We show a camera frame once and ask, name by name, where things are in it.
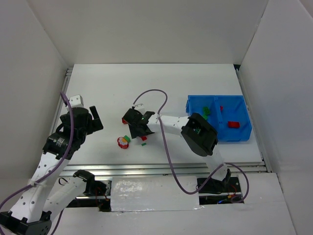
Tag green small lego brick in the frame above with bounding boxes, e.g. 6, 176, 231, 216
123, 135, 131, 143

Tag red flower lego piece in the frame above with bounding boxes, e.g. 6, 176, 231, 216
117, 137, 129, 149

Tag green lego bricks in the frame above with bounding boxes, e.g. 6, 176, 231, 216
202, 106, 211, 116

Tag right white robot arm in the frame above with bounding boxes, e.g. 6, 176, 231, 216
122, 107, 231, 195

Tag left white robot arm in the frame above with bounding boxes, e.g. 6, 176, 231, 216
0, 106, 107, 235

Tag silver tape cover plate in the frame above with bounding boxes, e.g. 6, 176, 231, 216
111, 176, 200, 212

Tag blue plastic divided bin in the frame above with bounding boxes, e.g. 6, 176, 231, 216
186, 95, 252, 142

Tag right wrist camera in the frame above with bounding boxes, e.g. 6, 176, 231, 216
133, 104, 146, 114

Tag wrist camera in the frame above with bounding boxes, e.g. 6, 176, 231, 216
133, 104, 146, 114
68, 94, 84, 108

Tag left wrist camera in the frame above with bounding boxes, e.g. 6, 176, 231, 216
68, 94, 84, 108

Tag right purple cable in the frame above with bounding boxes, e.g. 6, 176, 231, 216
133, 89, 250, 204

